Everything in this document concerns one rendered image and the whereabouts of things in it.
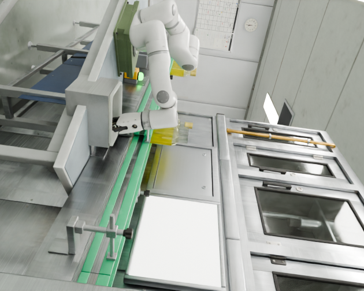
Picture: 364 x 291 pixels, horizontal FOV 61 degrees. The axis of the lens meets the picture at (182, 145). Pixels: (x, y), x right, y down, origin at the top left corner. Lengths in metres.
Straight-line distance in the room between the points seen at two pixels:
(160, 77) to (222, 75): 6.49
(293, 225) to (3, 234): 1.18
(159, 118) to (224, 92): 6.62
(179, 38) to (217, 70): 6.14
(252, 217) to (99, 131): 0.77
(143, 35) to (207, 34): 6.12
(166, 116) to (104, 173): 0.32
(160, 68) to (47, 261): 0.72
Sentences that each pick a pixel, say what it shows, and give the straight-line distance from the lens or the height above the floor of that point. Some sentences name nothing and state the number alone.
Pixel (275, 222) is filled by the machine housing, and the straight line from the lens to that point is 1.49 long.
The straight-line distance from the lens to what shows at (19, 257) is 1.25.
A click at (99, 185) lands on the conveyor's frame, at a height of 0.84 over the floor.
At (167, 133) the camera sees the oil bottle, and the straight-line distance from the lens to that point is 1.53.
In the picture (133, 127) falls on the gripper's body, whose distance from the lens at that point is 1.21.
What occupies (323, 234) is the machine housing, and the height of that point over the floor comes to 1.78.
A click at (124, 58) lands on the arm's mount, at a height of 0.79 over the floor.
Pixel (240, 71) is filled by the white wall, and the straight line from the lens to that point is 7.61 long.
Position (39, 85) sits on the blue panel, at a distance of 1.76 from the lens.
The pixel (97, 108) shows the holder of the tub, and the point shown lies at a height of 0.79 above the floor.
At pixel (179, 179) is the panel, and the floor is 1.13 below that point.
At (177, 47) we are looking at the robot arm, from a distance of 1.42.
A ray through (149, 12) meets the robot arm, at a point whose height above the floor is 0.92.
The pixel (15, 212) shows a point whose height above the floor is 0.50.
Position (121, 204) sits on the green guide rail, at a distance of 1.10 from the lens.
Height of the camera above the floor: 1.10
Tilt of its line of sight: 1 degrees up
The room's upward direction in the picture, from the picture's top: 98 degrees clockwise
